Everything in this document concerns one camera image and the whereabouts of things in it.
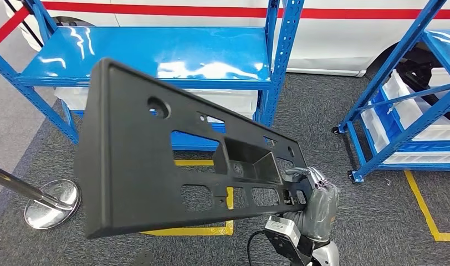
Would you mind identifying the blue wheeled shelf rack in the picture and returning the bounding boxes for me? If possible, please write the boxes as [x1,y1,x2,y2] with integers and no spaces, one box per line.
[331,0,450,185]

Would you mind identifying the white car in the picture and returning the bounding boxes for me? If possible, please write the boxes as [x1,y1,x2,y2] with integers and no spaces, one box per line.
[4,0,450,78]

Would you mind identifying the black part in bin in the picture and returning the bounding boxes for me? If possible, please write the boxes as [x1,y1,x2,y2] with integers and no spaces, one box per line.
[395,58,450,126]

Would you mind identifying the chrome stanchion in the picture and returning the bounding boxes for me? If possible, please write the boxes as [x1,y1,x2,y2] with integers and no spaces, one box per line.
[0,163,82,231]

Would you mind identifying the dark grey robot body part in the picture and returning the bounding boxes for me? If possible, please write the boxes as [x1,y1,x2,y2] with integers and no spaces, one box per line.
[131,249,154,266]

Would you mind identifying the blue metal shelf rack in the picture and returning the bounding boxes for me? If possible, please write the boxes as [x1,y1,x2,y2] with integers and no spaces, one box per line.
[0,0,305,152]

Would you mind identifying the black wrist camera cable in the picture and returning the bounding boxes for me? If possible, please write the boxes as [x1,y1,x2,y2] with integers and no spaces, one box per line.
[246,230,270,266]

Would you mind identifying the black plastic plate bracket part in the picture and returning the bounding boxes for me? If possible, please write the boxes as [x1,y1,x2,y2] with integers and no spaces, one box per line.
[73,57,314,239]

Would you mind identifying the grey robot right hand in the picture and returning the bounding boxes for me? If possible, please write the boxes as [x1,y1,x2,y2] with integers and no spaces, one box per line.
[283,166,340,243]

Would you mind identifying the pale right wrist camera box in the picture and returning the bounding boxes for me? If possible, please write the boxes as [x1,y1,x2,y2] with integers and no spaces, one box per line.
[263,215,314,266]

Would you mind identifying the red barrier belt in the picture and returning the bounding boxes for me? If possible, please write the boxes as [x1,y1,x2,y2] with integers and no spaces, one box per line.
[0,0,450,48]

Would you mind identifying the blue plastic bin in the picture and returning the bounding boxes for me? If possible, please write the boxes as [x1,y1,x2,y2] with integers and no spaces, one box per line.
[371,90,450,153]
[171,130,227,151]

